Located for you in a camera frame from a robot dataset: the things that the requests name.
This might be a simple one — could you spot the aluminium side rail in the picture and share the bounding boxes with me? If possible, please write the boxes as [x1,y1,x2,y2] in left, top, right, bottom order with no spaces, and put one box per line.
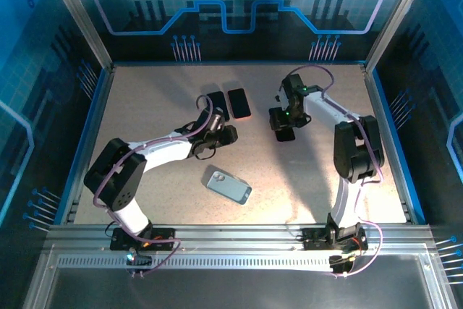
[362,66,417,225]
[59,64,117,227]

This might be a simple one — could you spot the thin aluminium cross rail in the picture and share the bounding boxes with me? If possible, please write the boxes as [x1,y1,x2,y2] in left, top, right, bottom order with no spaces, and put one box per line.
[111,61,366,69]

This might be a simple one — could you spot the slotted metal cable duct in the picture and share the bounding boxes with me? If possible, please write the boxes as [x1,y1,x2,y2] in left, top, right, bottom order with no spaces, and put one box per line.
[57,256,425,271]

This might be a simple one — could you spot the wide aluminium mounting rail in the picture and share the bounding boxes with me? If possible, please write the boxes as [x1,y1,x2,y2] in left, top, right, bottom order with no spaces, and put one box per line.
[45,224,435,252]

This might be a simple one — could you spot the blue-grey phone case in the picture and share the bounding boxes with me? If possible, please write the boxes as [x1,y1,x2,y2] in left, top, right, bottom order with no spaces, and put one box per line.
[206,170,253,206]

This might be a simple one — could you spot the black smartphone with pink rim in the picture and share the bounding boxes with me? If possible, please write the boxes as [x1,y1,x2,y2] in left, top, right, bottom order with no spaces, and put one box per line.
[274,127,297,143]

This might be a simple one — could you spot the black smartphone with blue rim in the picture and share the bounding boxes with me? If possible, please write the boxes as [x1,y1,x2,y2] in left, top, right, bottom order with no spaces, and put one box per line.
[205,90,232,122]

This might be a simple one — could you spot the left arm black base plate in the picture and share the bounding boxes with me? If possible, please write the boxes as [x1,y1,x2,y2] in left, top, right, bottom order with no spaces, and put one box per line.
[109,227,177,252]

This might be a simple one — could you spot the aluminium frame post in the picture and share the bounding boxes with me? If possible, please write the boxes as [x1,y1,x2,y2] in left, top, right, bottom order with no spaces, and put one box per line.
[362,0,437,74]
[38,0,117,73]

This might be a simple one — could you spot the left arm orange wire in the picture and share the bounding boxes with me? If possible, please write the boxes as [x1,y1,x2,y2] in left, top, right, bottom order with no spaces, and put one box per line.
[142,235,164,249]

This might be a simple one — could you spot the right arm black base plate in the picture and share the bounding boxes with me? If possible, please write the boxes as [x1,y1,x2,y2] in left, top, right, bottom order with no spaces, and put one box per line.
[301,227,369,252]

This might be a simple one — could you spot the steel sheet plate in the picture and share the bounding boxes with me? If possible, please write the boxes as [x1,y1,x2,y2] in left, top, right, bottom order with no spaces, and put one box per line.
[45,268,437,309]

